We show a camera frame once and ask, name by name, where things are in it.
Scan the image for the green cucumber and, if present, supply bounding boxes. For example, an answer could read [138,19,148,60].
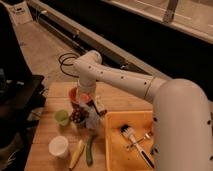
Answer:
[86,134,97,166]

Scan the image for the black coiled cable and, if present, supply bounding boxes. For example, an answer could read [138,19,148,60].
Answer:
[58,52,88,81]

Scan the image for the green cup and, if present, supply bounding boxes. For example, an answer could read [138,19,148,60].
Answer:
[54,110,69,126]

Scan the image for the metal spoon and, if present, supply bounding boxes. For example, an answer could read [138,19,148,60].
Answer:
[126,132,153,151]

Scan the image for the white cup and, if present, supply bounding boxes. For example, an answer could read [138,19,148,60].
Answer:
[48,136,69,158]

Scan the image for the red bowl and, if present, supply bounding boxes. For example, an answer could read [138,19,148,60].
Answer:
[68,87,92,108]

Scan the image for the white machine base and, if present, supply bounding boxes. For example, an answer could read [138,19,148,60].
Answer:
[8,1,32,26]

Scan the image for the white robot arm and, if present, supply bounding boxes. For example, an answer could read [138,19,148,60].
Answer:
[74,50,213,171]

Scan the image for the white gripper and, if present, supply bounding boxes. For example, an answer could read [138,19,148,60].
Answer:
[77,84,96,103]

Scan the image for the cup of dark grapes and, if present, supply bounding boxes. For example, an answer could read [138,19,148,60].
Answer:
[70,109,88,128]

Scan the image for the black side cart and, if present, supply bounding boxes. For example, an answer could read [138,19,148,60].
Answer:
[0,68,47,171]

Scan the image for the black and white dish brush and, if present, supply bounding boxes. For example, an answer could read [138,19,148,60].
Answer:
[120,124,155,169]

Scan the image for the yellow plastic bin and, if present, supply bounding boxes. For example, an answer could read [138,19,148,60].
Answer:
[105,111,154,171]

